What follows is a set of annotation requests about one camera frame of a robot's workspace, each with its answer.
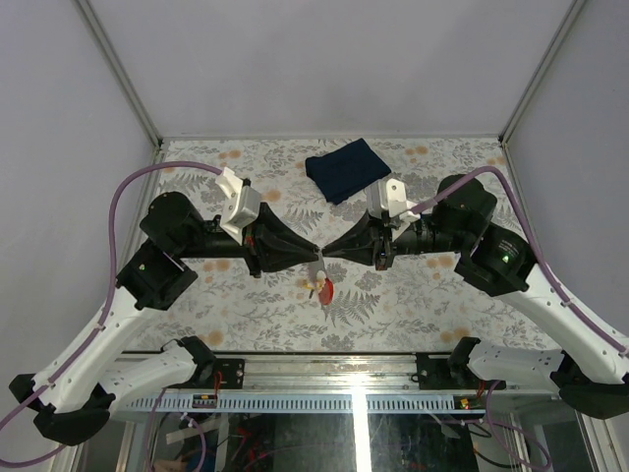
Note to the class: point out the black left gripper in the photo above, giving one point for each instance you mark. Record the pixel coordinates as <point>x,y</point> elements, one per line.
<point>269,244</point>

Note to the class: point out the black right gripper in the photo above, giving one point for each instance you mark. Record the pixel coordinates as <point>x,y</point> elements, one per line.
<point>370,233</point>

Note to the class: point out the key with yellow tag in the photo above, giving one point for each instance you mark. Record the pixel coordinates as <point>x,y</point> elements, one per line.
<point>312,286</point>

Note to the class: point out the steel key holder red handle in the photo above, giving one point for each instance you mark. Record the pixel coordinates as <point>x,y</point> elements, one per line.
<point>318,272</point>

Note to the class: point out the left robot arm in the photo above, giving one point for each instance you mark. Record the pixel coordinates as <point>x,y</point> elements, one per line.
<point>80,391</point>

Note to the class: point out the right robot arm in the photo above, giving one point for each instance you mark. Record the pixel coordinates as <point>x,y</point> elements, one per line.
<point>589,368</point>

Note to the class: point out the folded dark blue cloth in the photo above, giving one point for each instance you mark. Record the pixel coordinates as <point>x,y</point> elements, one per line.
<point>346,171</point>

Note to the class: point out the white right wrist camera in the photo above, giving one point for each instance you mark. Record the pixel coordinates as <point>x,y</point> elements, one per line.
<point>387,201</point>

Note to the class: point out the aluminium table edge rail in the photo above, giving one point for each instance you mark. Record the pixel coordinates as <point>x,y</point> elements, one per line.
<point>378,372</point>

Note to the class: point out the perforated cable duct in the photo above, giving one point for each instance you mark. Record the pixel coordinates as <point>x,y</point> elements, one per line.
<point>238,402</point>

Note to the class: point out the right aluminium frame post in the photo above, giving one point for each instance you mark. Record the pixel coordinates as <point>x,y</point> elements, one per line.
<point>567,23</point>

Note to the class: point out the aluminium frame post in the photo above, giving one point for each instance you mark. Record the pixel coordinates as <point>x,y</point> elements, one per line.
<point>567,23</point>
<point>103,43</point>

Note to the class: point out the left aluminium frame post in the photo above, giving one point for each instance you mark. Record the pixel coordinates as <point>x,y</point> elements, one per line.
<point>103,43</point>

